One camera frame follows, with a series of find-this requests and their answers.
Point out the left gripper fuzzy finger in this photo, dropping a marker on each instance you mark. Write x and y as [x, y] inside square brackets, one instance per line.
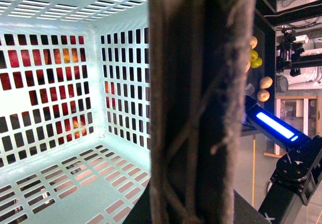
[198, 55]

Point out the light blue plastic basket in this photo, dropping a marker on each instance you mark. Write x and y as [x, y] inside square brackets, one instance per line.
[75, 113]

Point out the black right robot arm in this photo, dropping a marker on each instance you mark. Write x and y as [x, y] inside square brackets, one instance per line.
[298, 172]

